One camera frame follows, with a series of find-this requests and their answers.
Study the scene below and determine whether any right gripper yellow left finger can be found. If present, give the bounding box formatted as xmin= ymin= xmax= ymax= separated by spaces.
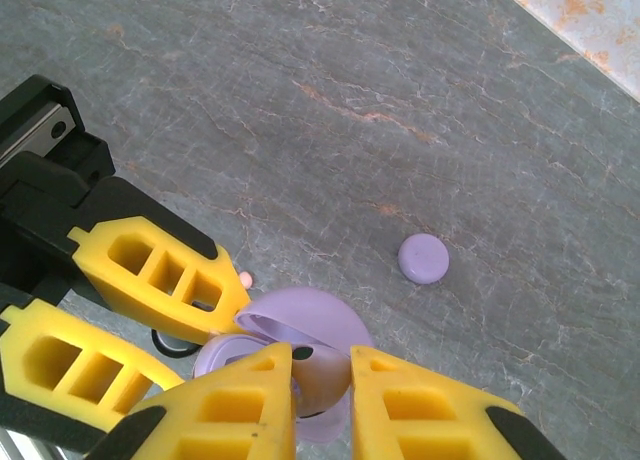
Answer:
xmin=84 ymin=342 xmax=296 ymax=460

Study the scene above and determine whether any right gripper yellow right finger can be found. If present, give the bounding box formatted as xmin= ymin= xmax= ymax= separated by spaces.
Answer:
xmin=349 ymin=345 xmax=566 ymax=460

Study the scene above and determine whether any purple earbud charging case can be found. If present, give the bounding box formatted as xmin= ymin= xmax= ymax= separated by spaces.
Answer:
xmin=192 ymin=286 xmax=376 ymax=445
xmin=397 ymin=233 xmax=450 ymax=285

